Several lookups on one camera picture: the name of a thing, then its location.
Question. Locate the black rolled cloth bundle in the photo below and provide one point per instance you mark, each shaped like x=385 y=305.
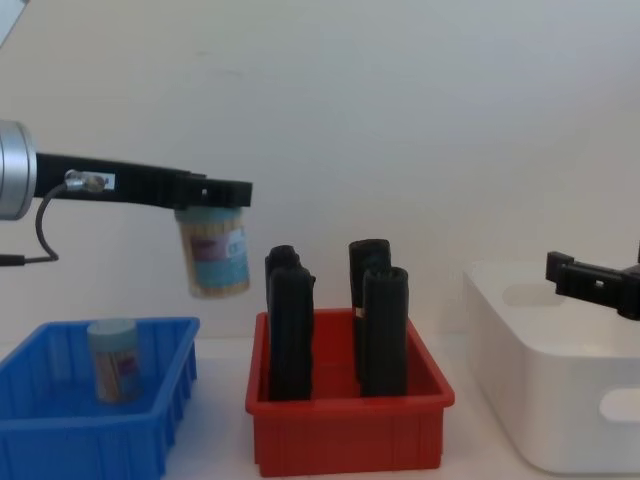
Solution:
x=369 y=254
x=291 y=340
x=384 y=335
x=282 y=256

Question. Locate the blue plastic bin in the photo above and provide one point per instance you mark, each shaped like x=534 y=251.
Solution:
x=75 y=440

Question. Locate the toothpick jar with teal label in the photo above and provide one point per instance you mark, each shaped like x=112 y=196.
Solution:
x=217 y=260
x=114 y=365

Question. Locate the silver left arm wrist joint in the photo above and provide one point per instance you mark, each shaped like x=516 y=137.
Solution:
x=15 y=170

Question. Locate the pale grey bracket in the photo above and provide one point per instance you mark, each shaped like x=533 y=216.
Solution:
x=9 y=20

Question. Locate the red plastic bin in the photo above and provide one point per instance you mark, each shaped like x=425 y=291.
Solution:
x=345 y=435

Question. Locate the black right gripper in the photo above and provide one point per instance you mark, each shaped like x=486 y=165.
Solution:
x=631 y=295

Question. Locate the white plastic bin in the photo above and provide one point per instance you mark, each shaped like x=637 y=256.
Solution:
x=560 y=400

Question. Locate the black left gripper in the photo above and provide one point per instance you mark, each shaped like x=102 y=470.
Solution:
x=140 y=182

